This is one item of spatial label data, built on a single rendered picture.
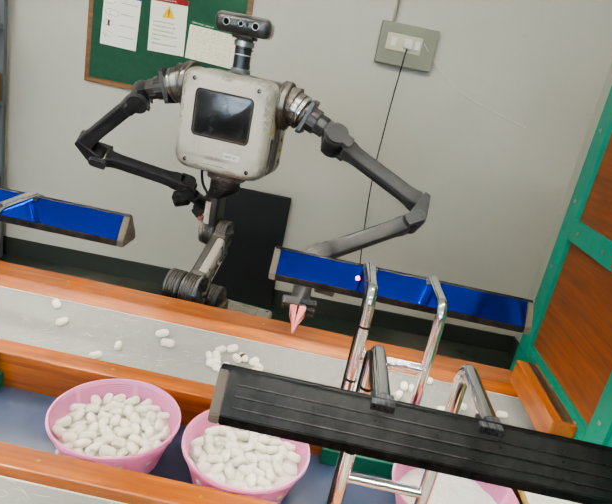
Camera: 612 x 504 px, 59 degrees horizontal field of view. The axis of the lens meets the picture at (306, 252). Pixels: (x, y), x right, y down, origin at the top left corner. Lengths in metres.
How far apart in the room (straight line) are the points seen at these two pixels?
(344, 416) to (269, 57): 2.78
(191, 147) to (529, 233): 2.39
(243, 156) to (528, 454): 1.34
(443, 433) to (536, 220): 2.96
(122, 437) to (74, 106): 2.70
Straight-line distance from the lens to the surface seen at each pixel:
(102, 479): 1.11
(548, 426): 1.47
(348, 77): 3.34
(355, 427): 0.78
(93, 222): 1.38
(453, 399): 0.98
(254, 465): 1.21
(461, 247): 3.60
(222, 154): 1.89
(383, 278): 1.29
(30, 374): 1.47
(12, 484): 1.16
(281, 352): 1.60
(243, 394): 0.77
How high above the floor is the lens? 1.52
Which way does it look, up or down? 18 degrees down
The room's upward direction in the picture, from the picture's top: 12 degrees clockwise
